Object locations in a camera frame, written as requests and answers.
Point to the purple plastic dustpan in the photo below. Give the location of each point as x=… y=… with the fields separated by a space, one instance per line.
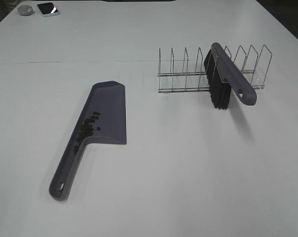
x=108 y=98

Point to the pile of coffee beans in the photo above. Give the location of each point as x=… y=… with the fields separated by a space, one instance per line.
x=86 y=129

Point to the purple hand brush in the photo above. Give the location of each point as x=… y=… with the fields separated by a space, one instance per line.
x=223 y=77

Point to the smartphone in blue case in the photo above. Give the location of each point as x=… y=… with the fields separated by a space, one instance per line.
x=48 y=9

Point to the small grey round cap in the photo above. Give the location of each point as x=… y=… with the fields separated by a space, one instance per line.
x=25 y=10

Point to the metal wire rack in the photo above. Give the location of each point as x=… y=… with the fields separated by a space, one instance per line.
x=189 y=74

